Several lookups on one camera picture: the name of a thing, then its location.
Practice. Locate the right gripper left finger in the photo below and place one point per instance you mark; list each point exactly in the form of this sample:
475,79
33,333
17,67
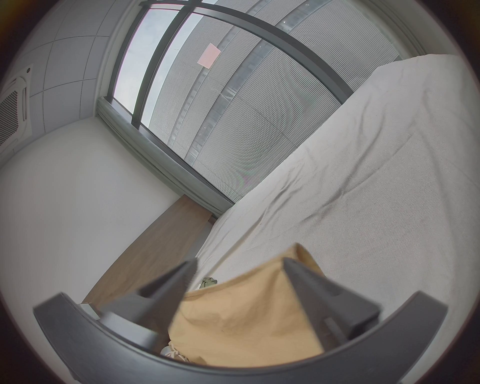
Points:
161,296

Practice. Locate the white garment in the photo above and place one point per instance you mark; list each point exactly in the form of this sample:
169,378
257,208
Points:
174,352

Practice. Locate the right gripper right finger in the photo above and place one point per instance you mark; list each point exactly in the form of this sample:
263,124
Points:
322,300

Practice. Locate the white ceiling air vent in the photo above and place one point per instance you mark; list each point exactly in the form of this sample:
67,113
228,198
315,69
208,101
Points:
11,112

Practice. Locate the green garment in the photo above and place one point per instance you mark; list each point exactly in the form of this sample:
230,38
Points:
208,283

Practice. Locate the tan shorts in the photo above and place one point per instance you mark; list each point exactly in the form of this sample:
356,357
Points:
243,318

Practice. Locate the window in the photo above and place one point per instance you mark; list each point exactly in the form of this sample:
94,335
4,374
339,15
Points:
243,93

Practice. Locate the bed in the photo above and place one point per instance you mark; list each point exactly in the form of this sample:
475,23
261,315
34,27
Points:
356,168

